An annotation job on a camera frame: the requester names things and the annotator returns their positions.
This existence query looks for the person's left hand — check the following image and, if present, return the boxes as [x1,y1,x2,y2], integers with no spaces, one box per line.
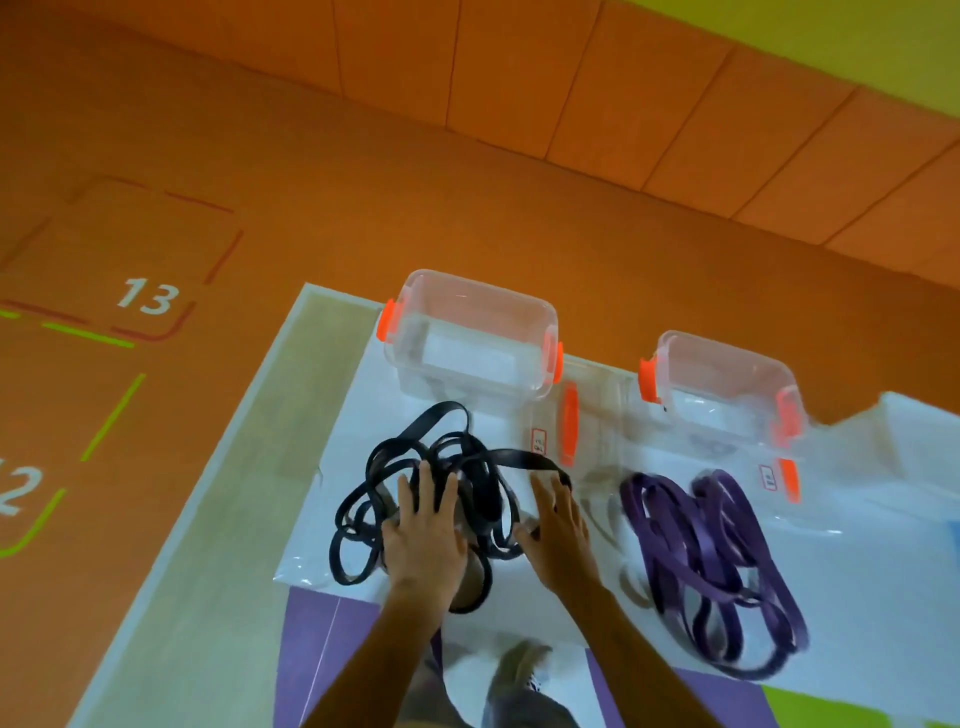
[381,460,471,601]

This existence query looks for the person's right hand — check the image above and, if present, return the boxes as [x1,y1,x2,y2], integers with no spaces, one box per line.
[513,471,603,603]

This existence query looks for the pile of black resistance bands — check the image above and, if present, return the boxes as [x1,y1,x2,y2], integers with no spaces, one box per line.
[328,400,574,616]

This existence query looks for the person's right forearm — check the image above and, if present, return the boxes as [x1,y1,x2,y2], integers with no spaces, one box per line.
[562,588,723,728]

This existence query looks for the person's left forearm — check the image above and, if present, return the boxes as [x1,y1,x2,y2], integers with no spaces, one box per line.
[300,588,450,728]

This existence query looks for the grey shoe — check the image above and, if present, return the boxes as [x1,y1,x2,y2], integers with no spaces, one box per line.
[490,639,556,695]

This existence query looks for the clear storage box orange latches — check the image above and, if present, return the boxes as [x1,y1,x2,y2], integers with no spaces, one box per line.
[376,268,565,403]
[638,330,810,456]

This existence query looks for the pile of purple resistance bands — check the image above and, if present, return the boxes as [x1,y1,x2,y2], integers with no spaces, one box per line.
[619,468,811,682]

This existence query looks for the person's trouser leg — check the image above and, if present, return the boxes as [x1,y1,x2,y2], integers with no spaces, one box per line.
[480,675,575,728]

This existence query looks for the white plastic table sheet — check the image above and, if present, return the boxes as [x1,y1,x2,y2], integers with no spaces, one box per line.
[273,341,960,702]

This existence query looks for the clear box lid orange handle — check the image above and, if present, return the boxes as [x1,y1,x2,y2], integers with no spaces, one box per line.
[738,442,864,537]
[522,358,639,485]

